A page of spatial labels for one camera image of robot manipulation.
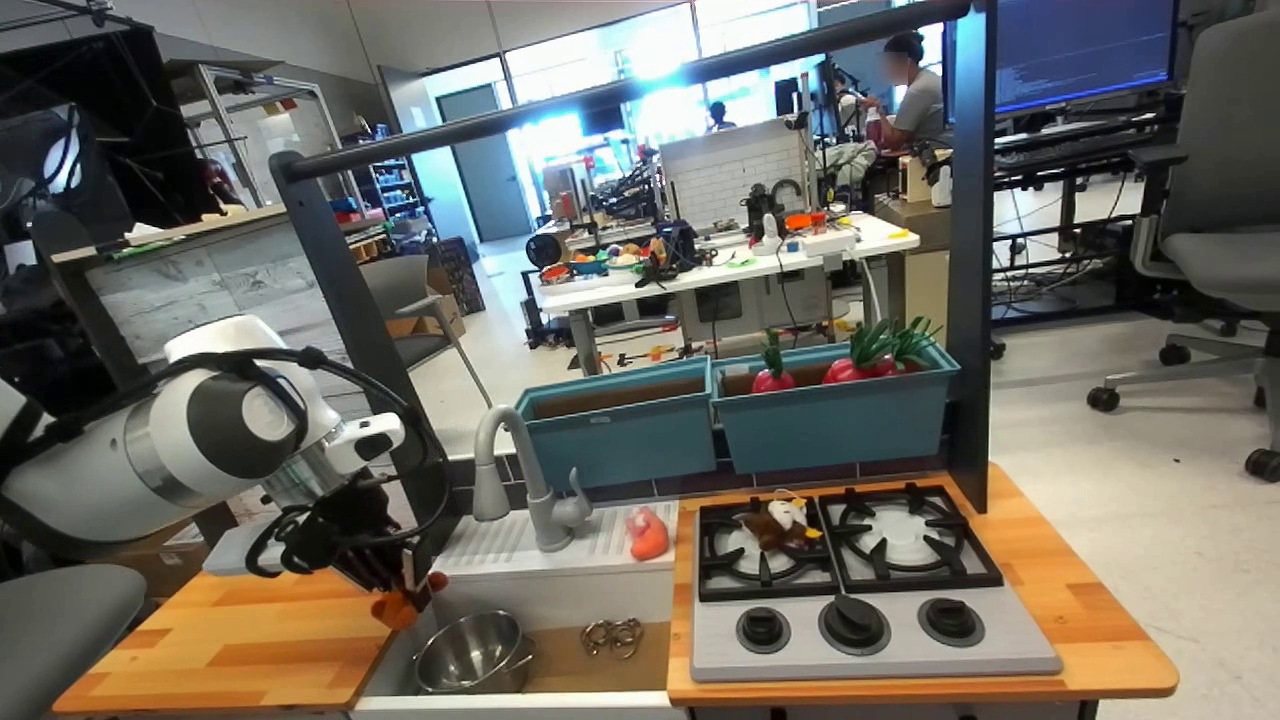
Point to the teal planter box left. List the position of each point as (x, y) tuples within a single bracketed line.
[(623, 428)]

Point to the computer monitor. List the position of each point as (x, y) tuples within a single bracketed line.
[(1058, 54)]

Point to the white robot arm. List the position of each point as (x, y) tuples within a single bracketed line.
[(231, 409)]

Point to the brown white stuffed animal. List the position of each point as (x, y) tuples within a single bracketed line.
[(783, 520)]

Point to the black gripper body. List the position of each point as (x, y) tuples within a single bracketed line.
[(348, 533)]

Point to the white cluttered work table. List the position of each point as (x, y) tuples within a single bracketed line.
[(858, 242)]

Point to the grey chair seat foreground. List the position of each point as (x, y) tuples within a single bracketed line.
[(52, 626)]

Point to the orange stuffed animal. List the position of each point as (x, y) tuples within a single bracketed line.
[(398, 611)]

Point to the grey office chair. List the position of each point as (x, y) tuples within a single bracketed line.
[(1214, 218)]

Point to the grey stove panel with knobs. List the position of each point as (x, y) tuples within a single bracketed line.
[(868, 639)]

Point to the white toy sink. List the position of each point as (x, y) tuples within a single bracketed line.
[(555, 596)]

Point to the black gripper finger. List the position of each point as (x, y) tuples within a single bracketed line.
[(401, 564)]

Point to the pink stuffed animal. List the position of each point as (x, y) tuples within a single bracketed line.
[(651, 533)]

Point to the metal ring trivet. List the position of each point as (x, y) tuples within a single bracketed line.
[(612, 639)]

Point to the teal planter box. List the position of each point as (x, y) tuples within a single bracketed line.
[(623, 428), (830, 426)]

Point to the red toy vegetables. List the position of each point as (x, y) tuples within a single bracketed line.
[(874, 351)]

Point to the teal planter box right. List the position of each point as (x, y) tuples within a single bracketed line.
[(830, 426)]

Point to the grey toy faucet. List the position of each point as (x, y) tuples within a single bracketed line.
[(555, 519)]

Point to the steel pot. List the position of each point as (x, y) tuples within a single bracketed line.
[(473, 653)]

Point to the seated person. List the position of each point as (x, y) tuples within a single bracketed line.
[(919, 121)]

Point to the black stove grate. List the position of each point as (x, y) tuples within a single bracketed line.
[(868, 543)]

